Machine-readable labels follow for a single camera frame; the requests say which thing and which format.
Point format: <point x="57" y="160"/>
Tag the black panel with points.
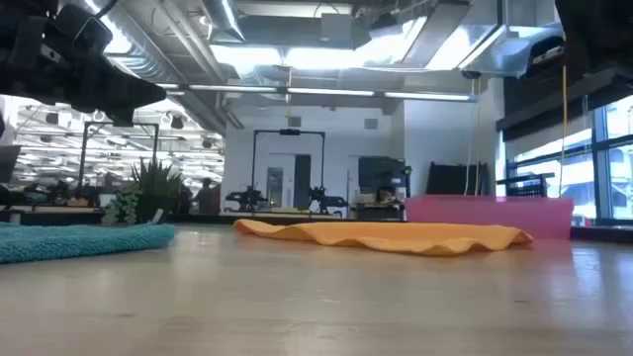
<point x="450" y="178"/>

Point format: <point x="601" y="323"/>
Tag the teal microfiber towel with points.
<point x="74" y="242"/>

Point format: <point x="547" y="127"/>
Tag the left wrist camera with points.
<point x="84" y="27"/>

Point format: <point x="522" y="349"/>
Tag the long ceiling light strip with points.
<point x="321" y="91"/>

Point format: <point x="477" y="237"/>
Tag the black window frame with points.
<point x="600" y="173"/>

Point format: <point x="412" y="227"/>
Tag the green potted plant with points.
<point x="153" y="193"/>

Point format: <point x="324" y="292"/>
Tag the silver air duct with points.
<point x="494" y="54"/>

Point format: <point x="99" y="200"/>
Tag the black background robot arm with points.
<point x="247" y="198"/>
<point x="324" y="198"/>

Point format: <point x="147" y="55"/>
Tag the black cabinet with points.
<point x="381" y="173"/>

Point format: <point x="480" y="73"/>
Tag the pink plastic basket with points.
<point x="494" y="215"/>

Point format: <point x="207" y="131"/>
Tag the orange microfiber towel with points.
<point x="395" y="237"/>

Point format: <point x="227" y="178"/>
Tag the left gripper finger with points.
<point x="123" y="94"/>

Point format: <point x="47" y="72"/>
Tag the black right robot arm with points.
<point x="598" y="34"/>

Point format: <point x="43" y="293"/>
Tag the person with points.
<point x="205" y="198"/>

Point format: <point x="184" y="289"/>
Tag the black dome camera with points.
<point x="471" y="74"/>

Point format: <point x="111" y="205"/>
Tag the black gantry frame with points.
<point x="289" y="132"/>
<point x="121" y="123"/>

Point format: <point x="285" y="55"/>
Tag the black crate cart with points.
<point x="526" y="188"/>

